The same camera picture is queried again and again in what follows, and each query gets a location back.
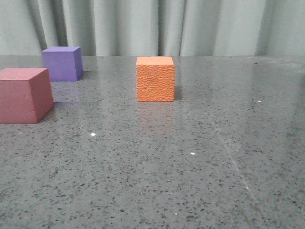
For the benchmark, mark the orange foam cube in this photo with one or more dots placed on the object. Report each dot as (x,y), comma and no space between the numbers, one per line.
(155,78)

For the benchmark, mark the purple foam cube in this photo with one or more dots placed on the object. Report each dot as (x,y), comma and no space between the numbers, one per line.
(64,63)

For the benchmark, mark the grey-green pleated curtain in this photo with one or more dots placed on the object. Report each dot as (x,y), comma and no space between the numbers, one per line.
(154,27)

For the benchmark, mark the pink foam cube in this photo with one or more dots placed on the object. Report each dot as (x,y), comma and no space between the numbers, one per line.
(25,95)

